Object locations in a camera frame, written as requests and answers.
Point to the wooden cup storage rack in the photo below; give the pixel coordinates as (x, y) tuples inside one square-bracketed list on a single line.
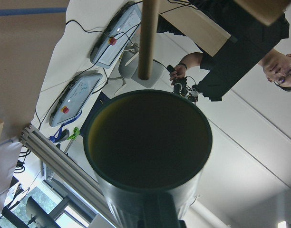
[(265, 11)]

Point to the aluminium frame post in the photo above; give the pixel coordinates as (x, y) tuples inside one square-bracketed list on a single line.
[(67, 170)]

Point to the green clip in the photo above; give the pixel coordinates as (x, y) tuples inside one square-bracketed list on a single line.
[(76, 133)]

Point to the handheld black controller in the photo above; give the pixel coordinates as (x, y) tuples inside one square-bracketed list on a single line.
[(181, 88)]

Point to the teach pendant tablet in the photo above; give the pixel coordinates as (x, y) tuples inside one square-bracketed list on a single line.
[(116, 36), (73, 99)]

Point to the black computer mouse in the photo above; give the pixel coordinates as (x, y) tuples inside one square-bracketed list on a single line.
[(62, 136)]

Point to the standing person in black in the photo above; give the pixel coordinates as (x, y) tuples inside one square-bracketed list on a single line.
[(251, 43)]

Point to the cardboard box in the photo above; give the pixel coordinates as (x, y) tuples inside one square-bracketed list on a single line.
[(197, 26)]

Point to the blue mug yellow inside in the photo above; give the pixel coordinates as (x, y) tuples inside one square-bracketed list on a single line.
[(148, 149)]

